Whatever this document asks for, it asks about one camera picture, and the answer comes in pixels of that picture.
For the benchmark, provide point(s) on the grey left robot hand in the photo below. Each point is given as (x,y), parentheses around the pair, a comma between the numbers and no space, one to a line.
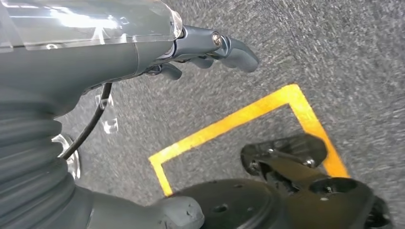
(79,57)

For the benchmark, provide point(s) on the yellow floor tape marking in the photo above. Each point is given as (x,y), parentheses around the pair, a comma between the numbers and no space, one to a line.
(237,117)

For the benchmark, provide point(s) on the black robot lower body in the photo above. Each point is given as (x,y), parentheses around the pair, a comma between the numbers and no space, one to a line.
(237,205)

